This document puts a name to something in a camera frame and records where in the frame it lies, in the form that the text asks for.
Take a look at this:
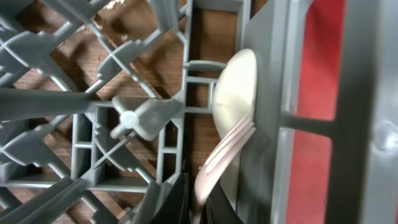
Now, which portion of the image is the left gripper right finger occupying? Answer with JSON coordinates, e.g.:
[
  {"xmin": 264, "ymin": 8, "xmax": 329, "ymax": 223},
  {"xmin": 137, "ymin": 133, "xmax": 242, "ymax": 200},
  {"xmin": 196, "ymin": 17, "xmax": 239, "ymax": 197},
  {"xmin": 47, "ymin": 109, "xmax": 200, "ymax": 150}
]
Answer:
[{"xmin": 203, "ymin": 182, "xmax": 243, "ymax": 224}]

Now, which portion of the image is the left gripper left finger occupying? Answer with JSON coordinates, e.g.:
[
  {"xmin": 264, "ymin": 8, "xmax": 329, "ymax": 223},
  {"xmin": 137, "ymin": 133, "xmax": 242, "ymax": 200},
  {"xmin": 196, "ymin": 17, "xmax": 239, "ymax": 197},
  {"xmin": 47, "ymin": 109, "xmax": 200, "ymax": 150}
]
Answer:
[{"xmin": 149, "ymin": 173, "xmax": 190, "ymax": 224}]

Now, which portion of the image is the white plastic fork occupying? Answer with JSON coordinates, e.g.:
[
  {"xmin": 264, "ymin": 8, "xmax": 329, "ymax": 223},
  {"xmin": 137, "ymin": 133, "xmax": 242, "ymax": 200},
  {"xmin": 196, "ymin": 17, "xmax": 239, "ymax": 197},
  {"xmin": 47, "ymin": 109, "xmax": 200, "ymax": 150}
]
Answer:
[{"xmin": 190, "ymin": 113, "xmax": 256, "ymax": 224}]

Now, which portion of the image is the grey plastic dishwasher rack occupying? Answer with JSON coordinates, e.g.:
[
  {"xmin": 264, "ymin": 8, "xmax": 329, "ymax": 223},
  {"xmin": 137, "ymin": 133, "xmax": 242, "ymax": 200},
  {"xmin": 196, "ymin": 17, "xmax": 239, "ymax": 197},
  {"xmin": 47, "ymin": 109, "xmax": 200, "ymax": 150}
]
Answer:
[{"xmin": 0, "ymin": 0, "xmax": 398, "ymax": 224}]

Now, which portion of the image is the red plastic tray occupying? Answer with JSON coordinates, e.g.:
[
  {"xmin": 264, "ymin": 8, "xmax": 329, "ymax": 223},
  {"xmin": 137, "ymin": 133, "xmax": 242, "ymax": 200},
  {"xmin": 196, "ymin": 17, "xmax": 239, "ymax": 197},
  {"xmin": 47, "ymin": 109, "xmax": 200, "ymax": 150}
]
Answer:
[{"xmin": 285, "ymin": 0, "xmax": 398, "ymax": 224}]

